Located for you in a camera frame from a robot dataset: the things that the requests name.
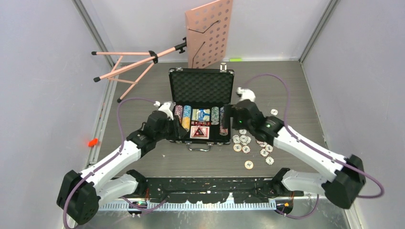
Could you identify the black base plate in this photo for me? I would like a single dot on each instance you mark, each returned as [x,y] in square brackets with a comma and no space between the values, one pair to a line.
[210,190]

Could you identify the blue red chip stack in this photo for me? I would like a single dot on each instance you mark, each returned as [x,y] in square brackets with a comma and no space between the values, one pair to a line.
[221,120]

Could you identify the red playing card deck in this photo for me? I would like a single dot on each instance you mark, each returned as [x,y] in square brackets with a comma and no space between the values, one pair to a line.
[199,132]

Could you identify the red white chip stack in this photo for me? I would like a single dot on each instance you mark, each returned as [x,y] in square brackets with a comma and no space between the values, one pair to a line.
[178,111]

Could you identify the pink music stand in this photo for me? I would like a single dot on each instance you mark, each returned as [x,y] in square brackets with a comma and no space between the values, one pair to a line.
[205,42]

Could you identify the yellow poker chip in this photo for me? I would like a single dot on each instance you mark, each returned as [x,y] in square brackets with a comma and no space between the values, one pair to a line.
[237,147]
[249,164]

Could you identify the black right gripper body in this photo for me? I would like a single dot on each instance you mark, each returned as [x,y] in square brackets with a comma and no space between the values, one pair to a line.
[234,114]

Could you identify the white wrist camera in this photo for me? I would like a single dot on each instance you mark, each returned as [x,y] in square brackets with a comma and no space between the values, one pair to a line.
[165,107]
[245,94]

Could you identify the blue yellow chip stack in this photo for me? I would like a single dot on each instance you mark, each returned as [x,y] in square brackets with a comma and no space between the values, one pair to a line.
[186,117]

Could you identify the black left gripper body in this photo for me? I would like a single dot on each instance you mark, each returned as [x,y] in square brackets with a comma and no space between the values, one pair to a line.
[168,132]

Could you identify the black poker set case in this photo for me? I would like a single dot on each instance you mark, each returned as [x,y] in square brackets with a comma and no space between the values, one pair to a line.
[202,88]

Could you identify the green tape piece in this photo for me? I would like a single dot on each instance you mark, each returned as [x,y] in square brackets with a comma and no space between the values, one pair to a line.
[235,59]

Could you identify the white poker chip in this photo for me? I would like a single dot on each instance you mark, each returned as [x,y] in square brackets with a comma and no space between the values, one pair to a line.
[236,139]
[242,132]
[274,112]
[244,139]

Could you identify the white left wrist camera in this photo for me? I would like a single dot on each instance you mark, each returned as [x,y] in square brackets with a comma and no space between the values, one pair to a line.
[165,107]

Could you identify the blue playing card deck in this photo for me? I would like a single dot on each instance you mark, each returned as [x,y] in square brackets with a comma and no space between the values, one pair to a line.
[201,115]

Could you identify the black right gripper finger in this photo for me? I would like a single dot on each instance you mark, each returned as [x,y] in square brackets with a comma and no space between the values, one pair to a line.
[228,114]
[242,125]

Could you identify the orange clip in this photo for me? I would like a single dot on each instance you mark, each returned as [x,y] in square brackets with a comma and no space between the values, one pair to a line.
[93,142]

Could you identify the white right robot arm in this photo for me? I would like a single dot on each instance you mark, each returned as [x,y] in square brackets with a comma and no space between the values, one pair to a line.
[340,179]

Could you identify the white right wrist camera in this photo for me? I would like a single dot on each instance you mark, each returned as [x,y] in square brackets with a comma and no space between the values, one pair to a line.
[245,94]

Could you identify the green white chip stack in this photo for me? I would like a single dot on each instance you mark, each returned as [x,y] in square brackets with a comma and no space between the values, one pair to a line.
[215,115]

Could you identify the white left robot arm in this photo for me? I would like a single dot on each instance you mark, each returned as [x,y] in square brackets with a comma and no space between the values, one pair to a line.
[82,193]

